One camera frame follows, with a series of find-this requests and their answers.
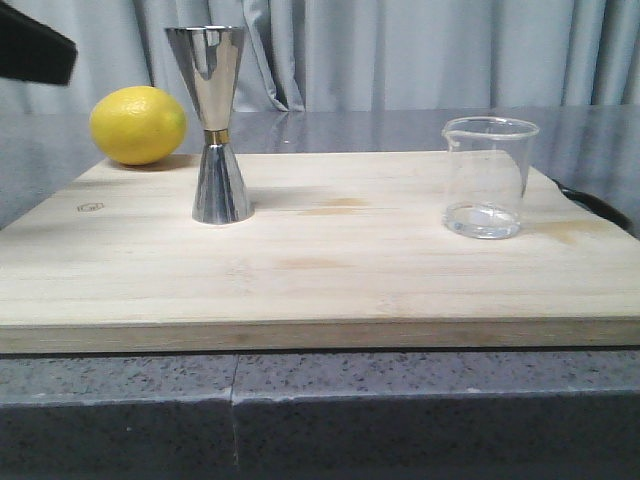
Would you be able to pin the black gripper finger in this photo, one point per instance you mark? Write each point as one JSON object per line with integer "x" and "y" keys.
{"x": 34, "y": 52}

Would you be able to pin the silver double jigger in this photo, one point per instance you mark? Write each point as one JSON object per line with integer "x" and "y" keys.
{"x": 209, "y": 59}

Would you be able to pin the clear glass beaker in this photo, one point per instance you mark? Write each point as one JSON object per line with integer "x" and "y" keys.
{"x": 489, "y": 164}

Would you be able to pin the yellow lemon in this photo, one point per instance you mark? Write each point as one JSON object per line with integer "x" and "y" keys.
{"x": 138, "y": 125}

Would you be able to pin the grey curtain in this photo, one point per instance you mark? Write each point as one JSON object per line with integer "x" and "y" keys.
{"x": 354, "y": 55}

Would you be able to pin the light wooden cutting board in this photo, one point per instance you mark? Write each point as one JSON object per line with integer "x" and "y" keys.
{"x": 344, "y": 250}

